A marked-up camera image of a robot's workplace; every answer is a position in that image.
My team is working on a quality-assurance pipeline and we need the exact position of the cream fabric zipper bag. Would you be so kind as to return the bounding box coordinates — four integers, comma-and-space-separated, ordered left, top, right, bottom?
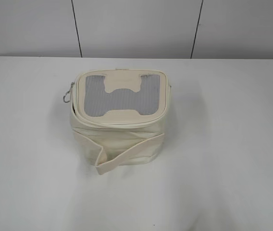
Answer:
69, 69, 171, 174

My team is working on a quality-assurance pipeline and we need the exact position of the silver ring zipper pull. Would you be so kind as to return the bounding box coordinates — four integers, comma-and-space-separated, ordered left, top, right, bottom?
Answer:
66, 82, 75, 103

